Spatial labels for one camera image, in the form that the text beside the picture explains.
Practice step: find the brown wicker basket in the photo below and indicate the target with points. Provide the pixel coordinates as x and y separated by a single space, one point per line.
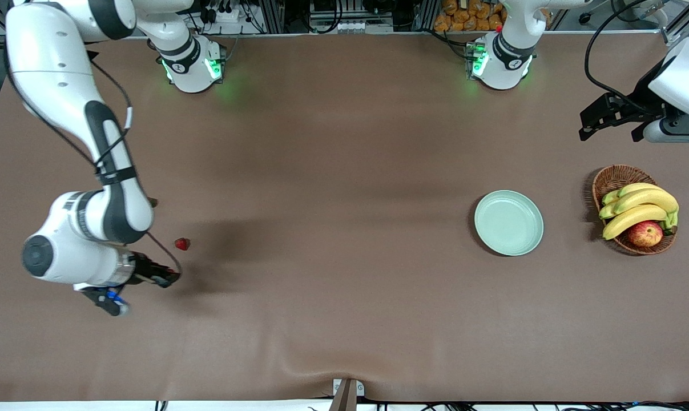
615 177

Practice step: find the red apple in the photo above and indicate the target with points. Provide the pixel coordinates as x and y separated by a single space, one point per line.
645 234

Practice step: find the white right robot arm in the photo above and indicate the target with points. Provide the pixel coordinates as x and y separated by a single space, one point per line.
59 63

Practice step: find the white power strip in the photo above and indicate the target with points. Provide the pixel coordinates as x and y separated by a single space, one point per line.
224 14

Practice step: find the brown table cloth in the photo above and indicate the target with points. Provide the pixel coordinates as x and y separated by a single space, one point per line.
344 142

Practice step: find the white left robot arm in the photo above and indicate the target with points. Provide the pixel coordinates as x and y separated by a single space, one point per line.
501 68

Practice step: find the orange snack bag pile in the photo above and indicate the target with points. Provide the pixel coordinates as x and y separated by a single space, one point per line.
464 17

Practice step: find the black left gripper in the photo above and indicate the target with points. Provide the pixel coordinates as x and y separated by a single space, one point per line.
643 95

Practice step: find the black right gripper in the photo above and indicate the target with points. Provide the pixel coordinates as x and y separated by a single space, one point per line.
142 269

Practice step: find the pale green round plate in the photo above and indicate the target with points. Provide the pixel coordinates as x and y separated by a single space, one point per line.
508 222

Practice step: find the aluminium frame beam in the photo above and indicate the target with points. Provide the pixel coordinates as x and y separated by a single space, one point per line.
678 28

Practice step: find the grey metal mount bracket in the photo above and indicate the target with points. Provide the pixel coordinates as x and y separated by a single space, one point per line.
347 397

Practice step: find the yellow banana bunch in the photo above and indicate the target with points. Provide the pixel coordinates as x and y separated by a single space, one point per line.
647 200

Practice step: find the white connector block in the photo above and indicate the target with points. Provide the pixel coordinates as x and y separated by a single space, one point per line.
364 27

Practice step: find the aluminium frame post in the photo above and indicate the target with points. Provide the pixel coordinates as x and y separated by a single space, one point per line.
273 14
427 14

